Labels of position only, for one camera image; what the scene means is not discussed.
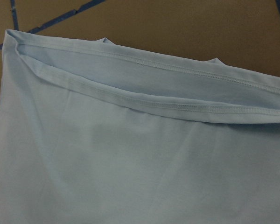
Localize light blue t-shirt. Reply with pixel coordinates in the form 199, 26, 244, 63
0, 29, 280, 224

